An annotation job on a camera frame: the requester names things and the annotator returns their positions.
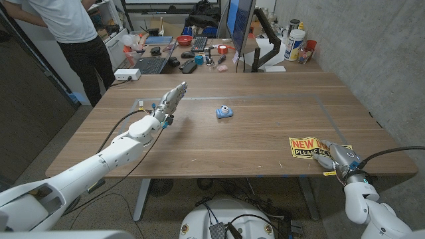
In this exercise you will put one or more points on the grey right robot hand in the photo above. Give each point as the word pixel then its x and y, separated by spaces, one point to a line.
pixel 345 157

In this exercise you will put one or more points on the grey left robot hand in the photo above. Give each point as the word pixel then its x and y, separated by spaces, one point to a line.
pixel 169 101

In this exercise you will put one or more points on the yellow new driver bumper sticker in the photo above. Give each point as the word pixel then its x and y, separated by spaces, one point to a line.
pixel 303 147

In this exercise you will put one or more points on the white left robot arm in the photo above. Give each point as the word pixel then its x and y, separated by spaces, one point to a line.
pixel 119 156

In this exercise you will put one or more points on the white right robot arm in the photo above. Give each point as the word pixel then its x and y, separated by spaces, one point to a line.
pixel 362 202

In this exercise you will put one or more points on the black oval case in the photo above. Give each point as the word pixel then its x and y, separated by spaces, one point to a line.
pixel 189 67

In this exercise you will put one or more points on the dark laptop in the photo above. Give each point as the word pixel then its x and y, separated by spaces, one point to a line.
pixel 151 64

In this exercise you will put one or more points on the black computer mouse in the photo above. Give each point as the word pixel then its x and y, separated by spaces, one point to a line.
pixel 187 54

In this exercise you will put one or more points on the white power strip box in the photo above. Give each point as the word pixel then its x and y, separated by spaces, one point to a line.
pixel 127 74

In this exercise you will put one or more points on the small blue cube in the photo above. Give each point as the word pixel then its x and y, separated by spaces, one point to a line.
pixel 199 59

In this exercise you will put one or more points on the grey table leg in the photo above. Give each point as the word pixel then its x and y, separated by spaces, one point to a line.
pixel 141 199
pixel 308 199

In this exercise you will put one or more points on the small pink item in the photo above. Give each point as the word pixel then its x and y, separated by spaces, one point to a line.
pixel 222 68

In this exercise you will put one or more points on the red bowl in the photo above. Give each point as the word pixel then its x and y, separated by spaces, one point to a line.
pixel 184 40

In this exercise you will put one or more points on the black keyboard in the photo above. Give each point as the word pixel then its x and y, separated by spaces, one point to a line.
pixel 199 44

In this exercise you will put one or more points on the clear plastic bag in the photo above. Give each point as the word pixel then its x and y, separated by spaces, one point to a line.
pixel 131 40

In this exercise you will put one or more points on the white shelf cabinet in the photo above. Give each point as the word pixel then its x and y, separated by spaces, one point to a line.
pixel 116 49

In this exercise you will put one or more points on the red tape roll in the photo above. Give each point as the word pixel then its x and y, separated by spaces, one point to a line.
pixel 222 49

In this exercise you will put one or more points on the black backpack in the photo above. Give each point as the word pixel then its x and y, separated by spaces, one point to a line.
pixel 202 15

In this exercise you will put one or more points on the computer monitor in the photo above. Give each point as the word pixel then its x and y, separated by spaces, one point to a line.
pixel 239 23

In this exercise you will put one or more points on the clear candy jar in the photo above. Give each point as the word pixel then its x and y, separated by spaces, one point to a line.
pixel 303 55

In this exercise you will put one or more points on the flat white box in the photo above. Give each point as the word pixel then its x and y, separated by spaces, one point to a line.
pixel 275 68

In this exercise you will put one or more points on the white paper sheet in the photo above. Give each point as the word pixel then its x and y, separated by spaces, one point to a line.
pixel 265 46

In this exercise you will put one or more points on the white wipes canister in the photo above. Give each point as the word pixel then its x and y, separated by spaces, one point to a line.
pixel 293 44

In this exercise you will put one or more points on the white robot torso base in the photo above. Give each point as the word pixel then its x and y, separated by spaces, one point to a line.
pixel 225 215

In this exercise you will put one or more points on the person in white t-shirt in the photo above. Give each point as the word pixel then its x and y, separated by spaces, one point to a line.
pixel 66 20

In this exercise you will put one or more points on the yellow bottle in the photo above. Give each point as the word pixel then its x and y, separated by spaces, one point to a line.
pixel 301 26

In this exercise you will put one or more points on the black lidded jar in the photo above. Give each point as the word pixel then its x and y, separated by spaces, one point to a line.
pixel 293 25

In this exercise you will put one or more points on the blue toy camera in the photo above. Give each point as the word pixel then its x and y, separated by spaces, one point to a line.
pixel 224 113

